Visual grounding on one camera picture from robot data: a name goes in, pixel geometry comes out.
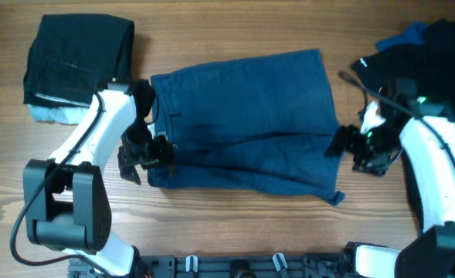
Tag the black garment pile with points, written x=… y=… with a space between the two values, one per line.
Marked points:
x=432 y=77

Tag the blue garment under pile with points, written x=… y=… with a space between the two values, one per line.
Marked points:
x=412 y=35

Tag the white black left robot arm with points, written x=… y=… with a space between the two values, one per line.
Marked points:
x=66 y=205

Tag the folded dark green trousers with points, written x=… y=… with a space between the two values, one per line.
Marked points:
x=72 y=53

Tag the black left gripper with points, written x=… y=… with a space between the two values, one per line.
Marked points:
x=164 y=155

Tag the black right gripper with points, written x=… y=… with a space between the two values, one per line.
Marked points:
x=345 y=139

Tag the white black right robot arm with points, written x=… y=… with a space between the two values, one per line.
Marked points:
x=432 y=254

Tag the navy blue shorts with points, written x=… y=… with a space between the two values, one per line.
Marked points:
x=262 y=123

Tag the folded light grey garment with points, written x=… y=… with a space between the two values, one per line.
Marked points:
x=61 y=115

